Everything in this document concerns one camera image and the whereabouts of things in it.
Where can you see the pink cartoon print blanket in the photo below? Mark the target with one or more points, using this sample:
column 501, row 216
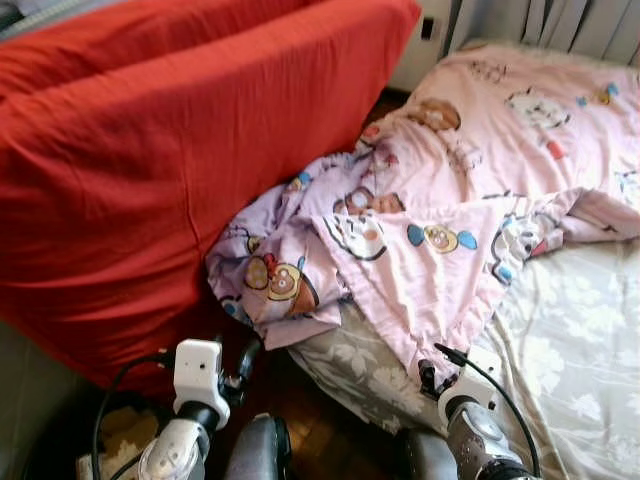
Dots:
column 480, row 150

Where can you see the grey pleated curtain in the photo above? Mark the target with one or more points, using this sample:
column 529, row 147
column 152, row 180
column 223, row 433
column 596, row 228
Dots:
column 560, row 25

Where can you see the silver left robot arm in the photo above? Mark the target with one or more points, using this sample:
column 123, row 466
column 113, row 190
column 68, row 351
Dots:
column 175, row 450

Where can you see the red covered sofa mattress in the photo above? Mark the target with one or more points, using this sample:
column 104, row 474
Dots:
column 150, row 200

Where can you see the grey left robot leg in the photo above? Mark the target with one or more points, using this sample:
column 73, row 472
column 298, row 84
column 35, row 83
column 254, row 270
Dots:
column 258, row 450

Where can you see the dark wall socket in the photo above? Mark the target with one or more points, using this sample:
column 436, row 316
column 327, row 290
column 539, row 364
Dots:
column 428, row 28

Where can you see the beige crumpled cloth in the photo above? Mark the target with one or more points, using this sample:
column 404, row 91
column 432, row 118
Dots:
column 125, row 430

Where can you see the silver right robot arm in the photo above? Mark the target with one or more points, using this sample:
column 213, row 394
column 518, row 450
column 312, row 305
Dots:
column 475, row 435

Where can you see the red cushion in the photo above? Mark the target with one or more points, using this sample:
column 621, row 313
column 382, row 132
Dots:
column 120, row 40

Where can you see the beige floral bed sheet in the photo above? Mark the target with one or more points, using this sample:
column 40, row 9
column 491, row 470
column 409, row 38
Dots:
column 570, row 350

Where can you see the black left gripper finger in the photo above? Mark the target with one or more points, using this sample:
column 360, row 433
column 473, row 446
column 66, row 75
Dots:
column 251, row 358

